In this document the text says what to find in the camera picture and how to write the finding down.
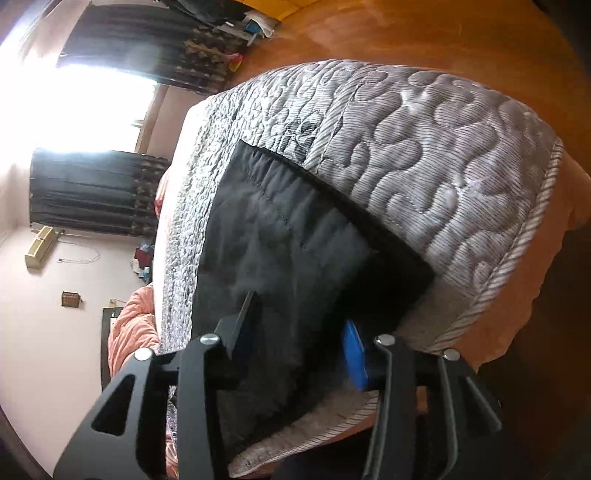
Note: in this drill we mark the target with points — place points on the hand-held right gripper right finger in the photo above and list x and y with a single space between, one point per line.
355 357

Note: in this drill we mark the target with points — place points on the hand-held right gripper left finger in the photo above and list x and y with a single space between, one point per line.
244 328

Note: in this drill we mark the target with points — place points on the black pants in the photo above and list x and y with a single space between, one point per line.
286 258

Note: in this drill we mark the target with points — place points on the peach fluffy comforter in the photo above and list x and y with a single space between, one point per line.
131 332

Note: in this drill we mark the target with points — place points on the pile of colourful clutter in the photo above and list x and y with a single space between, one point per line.
143 263

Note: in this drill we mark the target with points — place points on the dark patterned curtain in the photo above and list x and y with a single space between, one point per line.
152 41
92 194

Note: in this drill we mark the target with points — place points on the grey quilted blanket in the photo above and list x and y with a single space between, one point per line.
415 152

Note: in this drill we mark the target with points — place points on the bright window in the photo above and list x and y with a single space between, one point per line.
69 110

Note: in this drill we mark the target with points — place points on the pile of light clothes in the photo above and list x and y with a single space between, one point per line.
251 27

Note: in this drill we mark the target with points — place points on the black hanging clothes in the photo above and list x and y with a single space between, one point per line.
203 9

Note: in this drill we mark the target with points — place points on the yellow wooden cabinet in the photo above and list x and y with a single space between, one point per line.
277 3

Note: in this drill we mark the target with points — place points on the small brown wall ornament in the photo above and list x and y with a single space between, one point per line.
70 298

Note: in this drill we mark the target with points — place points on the cream wall heater unit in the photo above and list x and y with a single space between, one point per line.
39 247

